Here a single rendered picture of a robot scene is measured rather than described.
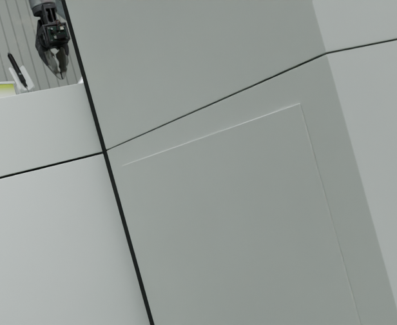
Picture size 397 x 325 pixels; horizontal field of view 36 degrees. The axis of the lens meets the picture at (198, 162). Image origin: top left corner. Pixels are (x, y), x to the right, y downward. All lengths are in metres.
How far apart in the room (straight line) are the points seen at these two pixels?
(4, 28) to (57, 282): 3.49
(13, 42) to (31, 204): 3.40
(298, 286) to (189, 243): 0.27
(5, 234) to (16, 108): 0.24
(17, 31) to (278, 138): 3.94
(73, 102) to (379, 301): 0.77
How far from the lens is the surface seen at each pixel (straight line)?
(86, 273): 1.23
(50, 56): 1.87
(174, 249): 1.05
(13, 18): 4.61
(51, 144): 1.22
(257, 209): 0.80
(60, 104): 1.24
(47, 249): 1.21
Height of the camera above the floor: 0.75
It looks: level
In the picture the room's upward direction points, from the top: 15 degrees counter-clockwise
